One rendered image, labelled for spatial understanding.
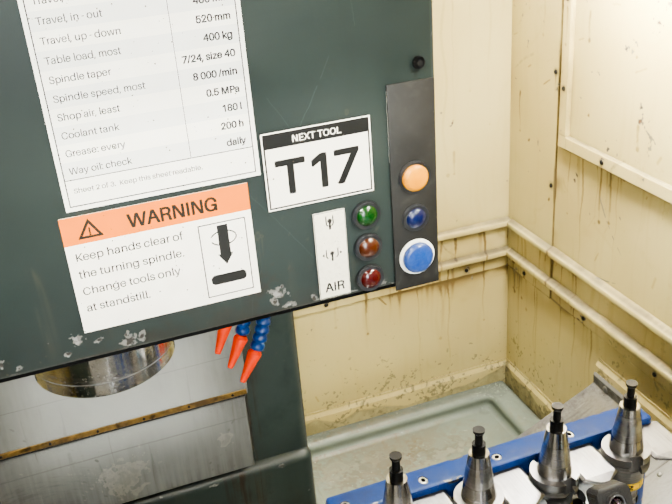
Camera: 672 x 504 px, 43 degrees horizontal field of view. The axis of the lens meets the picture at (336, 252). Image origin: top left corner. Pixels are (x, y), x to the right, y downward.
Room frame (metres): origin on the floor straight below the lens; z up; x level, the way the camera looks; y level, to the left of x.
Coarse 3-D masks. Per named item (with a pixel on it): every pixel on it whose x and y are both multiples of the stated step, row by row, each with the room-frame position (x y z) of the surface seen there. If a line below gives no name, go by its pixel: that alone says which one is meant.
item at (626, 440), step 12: (624, 408) 0.89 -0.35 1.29; (636, 408) 0.89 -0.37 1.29; (624, 420) 0.89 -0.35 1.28; (636, 420) 0.88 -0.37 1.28; (612, 432) 0.90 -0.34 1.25; (624, 432) 0.88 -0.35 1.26; (636, 432) 0.88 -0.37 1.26; (612, 444) 0.89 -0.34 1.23; (624, 444) 0.88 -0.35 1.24; (636, 444) 0.88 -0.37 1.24; (624, 456) 0.88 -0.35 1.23
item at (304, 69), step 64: (0, 0) 0.63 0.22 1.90; (256, 0) 0.69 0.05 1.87; (320, 0) 0.70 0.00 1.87; (384, 0) 0.72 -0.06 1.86; (0, 64) 0.63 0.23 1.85; (256, 64) 0.68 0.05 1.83; (320, 64) 0.70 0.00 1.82; (384, 64) 0.72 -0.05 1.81; (0, 128) 0.62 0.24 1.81; (256, 128) 0.68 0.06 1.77; (384, 128) 0.72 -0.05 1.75; (0, 192) 0.62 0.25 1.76; (192, 192) 0.66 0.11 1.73; (256, 192) 0.68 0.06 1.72; (384, 192) 0.72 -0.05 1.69; (0, 256) 0.61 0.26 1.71; (64, 256) 0.63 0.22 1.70; (384, 256) 0.71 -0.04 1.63; (0, 320) 0.61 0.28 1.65; (64, 320) 0.63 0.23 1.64; (192, 320) 0.66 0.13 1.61
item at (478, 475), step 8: (472, 456) 0.82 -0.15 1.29; (488, 456) 0.82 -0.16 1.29; (472, 464) 0.82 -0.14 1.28; (480, 464) 0.82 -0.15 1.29; (488, 464) 0.82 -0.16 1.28; (464, 472) 0.83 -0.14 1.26; (472, 472) 0.82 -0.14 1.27; (480, 472) 0.81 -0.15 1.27; (488, 472) 0.82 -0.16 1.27; (464, 480) 0.83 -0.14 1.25; (472, 480) 0.82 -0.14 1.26; (480, 480) 0.81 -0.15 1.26; (488, 480) 0.82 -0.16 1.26; (464, 488) 0.82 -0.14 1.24; (472, 488) 0.81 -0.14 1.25; (480, 488) 0.81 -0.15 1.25; (488, 488) 0.81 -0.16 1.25; (464, 496) 0.82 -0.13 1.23; (472, 496) 0.81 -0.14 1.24; (480, 496) 0.81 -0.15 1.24; (488, 496) 0.81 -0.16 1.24; (496, 496) 0.82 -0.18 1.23
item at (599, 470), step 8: (576, 448) 0.91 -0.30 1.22; (584, 448) 0.91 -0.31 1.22; (592, 448) 0.91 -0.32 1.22; (576, 456) 0.90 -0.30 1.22; (584, 456) 0.90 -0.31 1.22; (592, 456) 0.89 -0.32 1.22; (600, 456) 0.89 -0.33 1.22; (576, 464) 0.88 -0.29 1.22; (584, 464) 0.88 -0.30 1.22; (592, 464) 0.88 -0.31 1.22; (600, 464) 0.88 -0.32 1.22; (608, 464) 0.88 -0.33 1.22; (584, 472) 0.86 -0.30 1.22; (592, 472) 0.86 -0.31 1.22; (600, 472) 0.86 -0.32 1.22; (608, 472) 0.86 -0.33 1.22; (616, 472) 0.86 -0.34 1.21; (584, 480) 0.85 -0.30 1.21; (592, 480) 0.85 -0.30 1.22; (600, 480) 0.85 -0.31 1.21; (608, 480) 0.85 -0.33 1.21
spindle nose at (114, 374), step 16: (128, 352) 0.76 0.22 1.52; (144, 352) 0.77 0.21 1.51; (160, 352) 0.79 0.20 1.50; (64, 368) 0.75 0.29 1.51; (80, 368) 0.75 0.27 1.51; (96, 368) 0.75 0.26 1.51; (112, 368) 0.75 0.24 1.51; (128, 368) 0.76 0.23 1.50; (144, 368) 0.77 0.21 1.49; (160, 368) 0.79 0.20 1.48; (48, 384) 0.76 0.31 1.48; (64, 384) 0.75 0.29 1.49; (80, 384) 0.75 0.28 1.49; (96, 384) 0.75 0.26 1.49; (112, 384) 0.75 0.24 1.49; (128, 384) 0.76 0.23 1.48
